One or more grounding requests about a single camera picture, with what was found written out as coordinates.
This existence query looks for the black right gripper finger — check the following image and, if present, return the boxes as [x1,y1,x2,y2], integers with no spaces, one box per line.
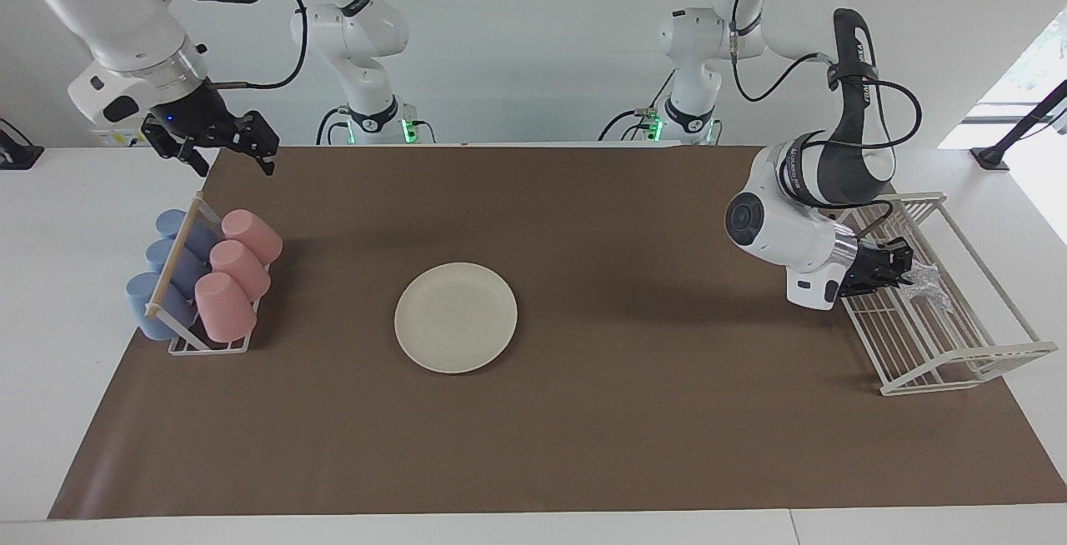
[146,130,211,178]
[229,110,280,176]

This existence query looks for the cream round plate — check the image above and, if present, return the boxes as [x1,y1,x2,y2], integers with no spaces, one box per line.
[394,262,518,375]

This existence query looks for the blue plastic cup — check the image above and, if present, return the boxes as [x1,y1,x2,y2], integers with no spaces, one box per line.
[146,238,209,296]
[125,272,198,342]
[155,209,219,259]

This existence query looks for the pink plastic cup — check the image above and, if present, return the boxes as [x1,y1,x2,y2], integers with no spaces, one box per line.
[221,209,283,266]
[194,272,258,343]
[209,240,272,301]

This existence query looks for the white cup holder rack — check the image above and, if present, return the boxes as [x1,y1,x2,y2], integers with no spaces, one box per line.
[144,192,272,356]

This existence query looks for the black angled stand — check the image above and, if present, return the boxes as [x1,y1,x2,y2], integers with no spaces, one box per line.
[971,78,1067,171]

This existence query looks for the black table clamp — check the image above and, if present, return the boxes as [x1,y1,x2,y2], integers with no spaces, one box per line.
[0,117,44,171]

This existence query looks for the brown table mat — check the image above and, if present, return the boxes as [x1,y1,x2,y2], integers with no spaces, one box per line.
[48,143,1067,521]

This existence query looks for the black right base cable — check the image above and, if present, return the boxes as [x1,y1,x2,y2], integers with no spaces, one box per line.
[315,106,351,146]

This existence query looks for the black base cable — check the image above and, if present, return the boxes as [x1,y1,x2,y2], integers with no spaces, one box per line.
[599,70,678,143]
[315,106,351,146]

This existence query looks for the white wall socket box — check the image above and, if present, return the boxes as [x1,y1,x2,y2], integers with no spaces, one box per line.
[90,107,153,148]

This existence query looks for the white wire dish rack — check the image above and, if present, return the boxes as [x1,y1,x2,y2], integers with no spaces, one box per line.
[813,192,1059,397]

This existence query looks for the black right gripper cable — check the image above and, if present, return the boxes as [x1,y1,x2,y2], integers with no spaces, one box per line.
[208,0,308,92]

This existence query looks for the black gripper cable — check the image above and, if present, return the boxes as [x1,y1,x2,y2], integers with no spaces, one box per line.
[727,0,923,238]
[208,0,308,92]

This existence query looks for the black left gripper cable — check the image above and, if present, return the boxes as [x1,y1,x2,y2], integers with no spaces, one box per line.
[727,0,923,238]

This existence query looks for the black left base cable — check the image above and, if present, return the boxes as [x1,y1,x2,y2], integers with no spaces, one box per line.
[599,70,678,143]

